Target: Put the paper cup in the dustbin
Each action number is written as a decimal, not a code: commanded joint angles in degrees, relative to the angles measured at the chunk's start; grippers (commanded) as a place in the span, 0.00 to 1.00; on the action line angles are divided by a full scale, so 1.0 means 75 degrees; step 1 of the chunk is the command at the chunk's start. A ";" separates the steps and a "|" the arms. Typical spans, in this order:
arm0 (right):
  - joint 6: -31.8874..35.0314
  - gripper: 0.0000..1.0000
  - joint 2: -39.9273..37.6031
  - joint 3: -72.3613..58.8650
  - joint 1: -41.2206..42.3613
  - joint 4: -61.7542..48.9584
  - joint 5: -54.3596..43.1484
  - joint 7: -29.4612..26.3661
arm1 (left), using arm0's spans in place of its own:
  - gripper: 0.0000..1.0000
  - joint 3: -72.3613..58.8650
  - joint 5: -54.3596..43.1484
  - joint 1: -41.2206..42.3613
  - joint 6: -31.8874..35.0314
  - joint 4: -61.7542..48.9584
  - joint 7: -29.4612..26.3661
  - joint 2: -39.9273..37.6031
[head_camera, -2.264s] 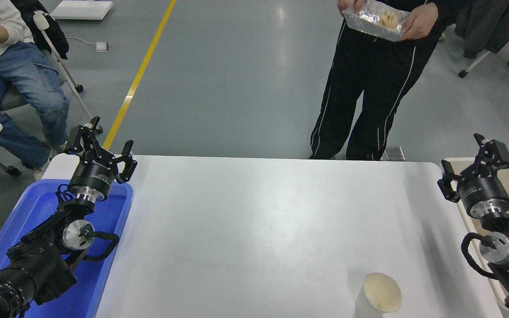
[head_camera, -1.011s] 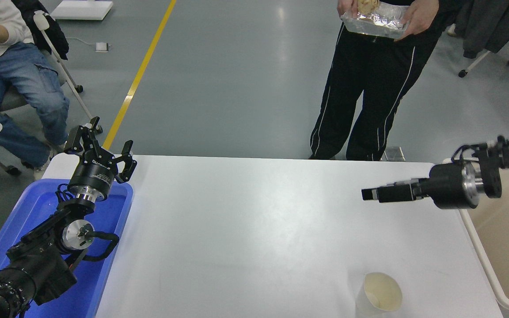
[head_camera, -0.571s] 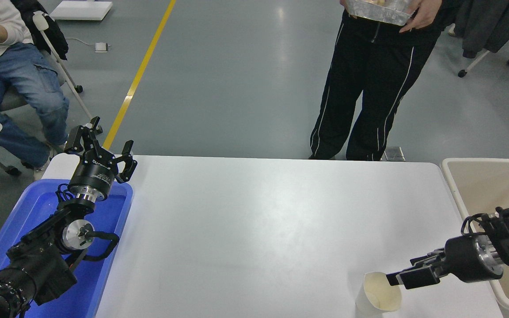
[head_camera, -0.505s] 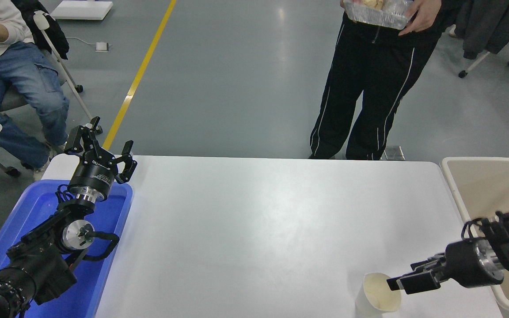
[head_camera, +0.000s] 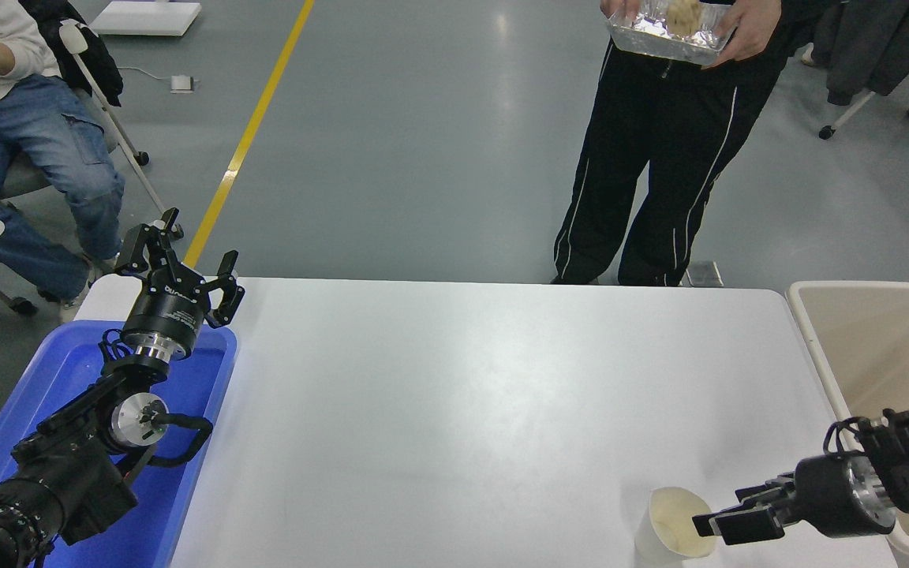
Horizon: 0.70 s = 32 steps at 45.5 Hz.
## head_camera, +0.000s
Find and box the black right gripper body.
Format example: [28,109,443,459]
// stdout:
[792,453,875,540]

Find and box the blue plastic tray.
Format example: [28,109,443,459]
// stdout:
[0,319,239,568]

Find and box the silver foil tray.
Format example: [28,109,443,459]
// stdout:
[605,0,733,67]

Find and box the silver floor socket plate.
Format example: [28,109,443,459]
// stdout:
[682,260,726,289]

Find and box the white paper cup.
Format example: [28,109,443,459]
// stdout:
[634,486,719,567]

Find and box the flat white board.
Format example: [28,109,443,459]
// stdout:
[90,0,204,38]

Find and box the crumpled tan paper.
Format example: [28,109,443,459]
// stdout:
[665,0,705,39]

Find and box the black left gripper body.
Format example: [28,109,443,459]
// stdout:
[121,282,208,353]

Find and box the large pale bin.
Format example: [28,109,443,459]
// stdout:
[786,280,909,568]

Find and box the grey jacket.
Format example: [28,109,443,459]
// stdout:
[810,0,909,107]

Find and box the seated person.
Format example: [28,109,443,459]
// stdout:
[0,0,126,323]

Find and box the white cable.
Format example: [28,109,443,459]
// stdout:
[118,65,174,84]

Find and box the black jacket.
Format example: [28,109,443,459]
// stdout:
[21,0,125,108]

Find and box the standing person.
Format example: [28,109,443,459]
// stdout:
[551,0,846,287]

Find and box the standing person's left hand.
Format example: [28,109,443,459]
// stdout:
[701,0,784,71]

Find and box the white office chair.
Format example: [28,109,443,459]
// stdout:
[0,17,185,316]

